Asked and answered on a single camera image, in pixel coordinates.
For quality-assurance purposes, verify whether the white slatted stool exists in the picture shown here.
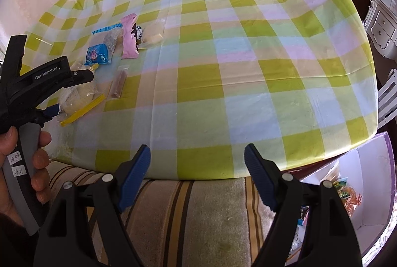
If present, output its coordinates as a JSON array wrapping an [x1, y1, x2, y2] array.
[[377, 68, 397, 128]]

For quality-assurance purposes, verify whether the ornate white dressing table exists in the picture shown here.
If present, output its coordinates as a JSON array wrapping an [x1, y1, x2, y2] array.
[[361, 0, 397, 60]]

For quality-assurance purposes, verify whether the brown bar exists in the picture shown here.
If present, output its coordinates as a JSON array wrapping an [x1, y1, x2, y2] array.
[[107, 67, 128, 100]]

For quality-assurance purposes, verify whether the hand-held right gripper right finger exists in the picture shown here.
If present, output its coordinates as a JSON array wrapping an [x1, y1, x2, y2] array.
[[244, 143, 363, 267]]

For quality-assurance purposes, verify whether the clear cookie packet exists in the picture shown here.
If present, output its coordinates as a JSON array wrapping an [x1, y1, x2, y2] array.
[[91, 23, 123, 53]]

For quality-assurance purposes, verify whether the striped beige cushion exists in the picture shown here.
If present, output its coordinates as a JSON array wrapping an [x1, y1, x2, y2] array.
[[46, 160, 280, 267]]

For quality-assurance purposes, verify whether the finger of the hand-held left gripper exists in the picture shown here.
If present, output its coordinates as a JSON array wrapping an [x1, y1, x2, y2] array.
[[71, 69, 95, 83], [39, 105, 60, 125]]

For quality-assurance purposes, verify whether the person's left hand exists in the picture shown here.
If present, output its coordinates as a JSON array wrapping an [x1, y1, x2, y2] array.
[[0, 126, 53, 222]]

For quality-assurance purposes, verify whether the purple and white box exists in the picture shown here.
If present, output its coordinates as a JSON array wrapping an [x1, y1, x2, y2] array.
[[285, 131, 397, 267]]

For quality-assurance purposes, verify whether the bun bag with yellow strip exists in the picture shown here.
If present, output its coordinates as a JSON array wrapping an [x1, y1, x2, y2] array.
[[57, 62, 106, 128]]

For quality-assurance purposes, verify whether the green checked tablecloth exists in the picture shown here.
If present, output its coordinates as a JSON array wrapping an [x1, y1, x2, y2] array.
[[23, 0, 382, 181]]

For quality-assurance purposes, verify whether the clear pale cake packet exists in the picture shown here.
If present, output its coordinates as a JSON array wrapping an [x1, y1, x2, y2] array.
[[138, 20, 165, 49]]

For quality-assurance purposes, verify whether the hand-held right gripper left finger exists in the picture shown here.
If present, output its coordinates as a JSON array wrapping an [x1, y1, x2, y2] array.
[[33, 144, 152, 267]]

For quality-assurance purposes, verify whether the pink snack packet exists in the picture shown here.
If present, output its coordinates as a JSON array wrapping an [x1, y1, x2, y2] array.
[[120, 14, 140, 60]]

